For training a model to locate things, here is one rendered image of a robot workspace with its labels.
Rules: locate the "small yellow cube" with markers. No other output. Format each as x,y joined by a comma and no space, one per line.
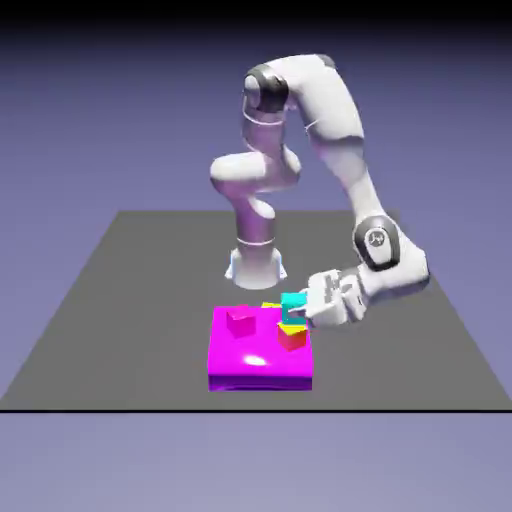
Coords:
271,305

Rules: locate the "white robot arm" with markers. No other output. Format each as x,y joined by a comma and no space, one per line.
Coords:
340,120

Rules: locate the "small magenta cube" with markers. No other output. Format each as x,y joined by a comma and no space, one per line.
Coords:
240,324

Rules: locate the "small red cube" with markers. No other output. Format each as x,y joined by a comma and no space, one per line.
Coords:
291,339

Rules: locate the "large magenta box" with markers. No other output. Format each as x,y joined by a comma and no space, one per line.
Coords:
256,360

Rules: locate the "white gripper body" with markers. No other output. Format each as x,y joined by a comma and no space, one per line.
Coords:
326,306

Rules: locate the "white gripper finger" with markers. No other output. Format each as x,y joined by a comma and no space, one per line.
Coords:
304,292
298,310

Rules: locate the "small cyan cube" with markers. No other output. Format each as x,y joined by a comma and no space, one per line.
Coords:
292,300

